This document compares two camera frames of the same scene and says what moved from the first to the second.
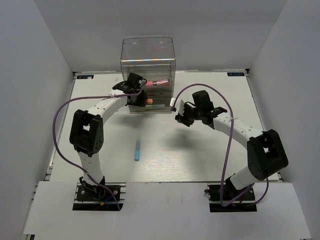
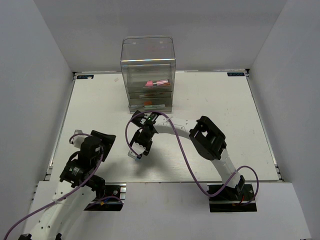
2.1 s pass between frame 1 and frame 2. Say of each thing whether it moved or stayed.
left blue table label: stayed
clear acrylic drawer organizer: stayed
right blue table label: stayed
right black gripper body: moved
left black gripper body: moved
